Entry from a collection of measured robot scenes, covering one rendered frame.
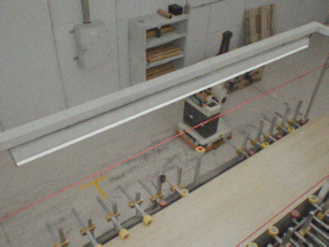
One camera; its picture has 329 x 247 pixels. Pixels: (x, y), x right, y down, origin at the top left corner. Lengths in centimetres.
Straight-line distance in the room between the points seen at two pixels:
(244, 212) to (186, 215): 56
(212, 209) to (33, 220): 227
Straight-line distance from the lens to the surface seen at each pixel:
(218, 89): 490
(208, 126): 477
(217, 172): 387
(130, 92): 185
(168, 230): 309
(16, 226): 448
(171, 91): 202
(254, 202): 342
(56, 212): 446
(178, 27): 585
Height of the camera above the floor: 347
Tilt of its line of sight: 38 degrees down
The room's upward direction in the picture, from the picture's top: 2 degrees clockwise
